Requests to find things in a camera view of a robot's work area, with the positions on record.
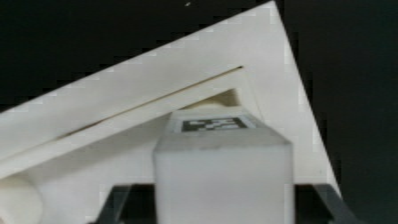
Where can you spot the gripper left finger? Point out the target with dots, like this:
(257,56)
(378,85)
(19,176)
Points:
(129,208)

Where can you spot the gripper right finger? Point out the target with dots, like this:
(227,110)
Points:
(321,207)

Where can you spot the white leg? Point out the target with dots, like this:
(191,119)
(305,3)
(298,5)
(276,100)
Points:
(223,170)

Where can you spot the white square tabletop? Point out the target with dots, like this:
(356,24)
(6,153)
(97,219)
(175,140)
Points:
(79,135)

